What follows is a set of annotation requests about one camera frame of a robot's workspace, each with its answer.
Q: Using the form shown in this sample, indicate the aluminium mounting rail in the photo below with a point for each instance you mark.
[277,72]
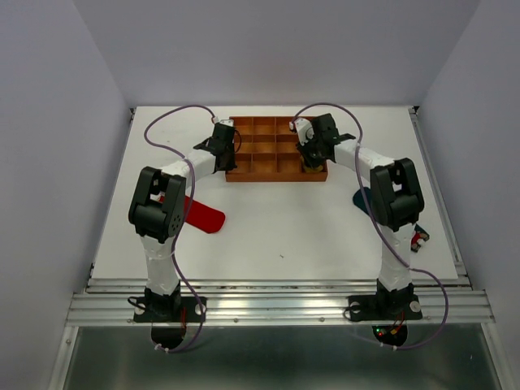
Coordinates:
[274,302]

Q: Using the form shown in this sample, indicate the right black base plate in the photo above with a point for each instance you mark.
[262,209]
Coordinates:
[380,308]

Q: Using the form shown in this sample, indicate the red sock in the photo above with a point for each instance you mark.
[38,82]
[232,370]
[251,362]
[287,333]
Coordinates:
[200,216]

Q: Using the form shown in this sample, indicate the orange compartment tray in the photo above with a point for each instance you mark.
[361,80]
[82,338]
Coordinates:
[268,153]

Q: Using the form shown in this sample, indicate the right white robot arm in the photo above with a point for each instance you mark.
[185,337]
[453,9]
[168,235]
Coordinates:
[389,187]

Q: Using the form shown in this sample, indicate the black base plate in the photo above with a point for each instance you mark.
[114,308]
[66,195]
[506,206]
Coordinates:
[186,311]
[380,308]

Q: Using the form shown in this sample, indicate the yellow bear sock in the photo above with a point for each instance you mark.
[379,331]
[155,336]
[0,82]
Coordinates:
[312,170]

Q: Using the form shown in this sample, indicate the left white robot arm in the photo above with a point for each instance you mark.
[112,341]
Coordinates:
[157,210]

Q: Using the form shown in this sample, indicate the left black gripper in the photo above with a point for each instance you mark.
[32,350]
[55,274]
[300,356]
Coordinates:
[231,165]

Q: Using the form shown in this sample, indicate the teal sock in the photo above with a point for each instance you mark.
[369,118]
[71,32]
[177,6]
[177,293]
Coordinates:
[419,237]

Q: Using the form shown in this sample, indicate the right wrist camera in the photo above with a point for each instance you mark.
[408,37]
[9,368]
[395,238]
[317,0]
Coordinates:
[303,128]

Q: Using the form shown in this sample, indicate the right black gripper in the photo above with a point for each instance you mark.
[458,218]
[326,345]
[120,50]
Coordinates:
[309,162]

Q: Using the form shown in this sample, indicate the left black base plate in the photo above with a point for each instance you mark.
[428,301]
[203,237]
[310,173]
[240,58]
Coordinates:
[186,311]

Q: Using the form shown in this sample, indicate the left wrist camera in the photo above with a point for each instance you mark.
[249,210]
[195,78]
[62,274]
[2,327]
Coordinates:
[225,122]

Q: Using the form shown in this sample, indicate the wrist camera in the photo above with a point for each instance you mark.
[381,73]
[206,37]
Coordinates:
[303,128]
[225,122]

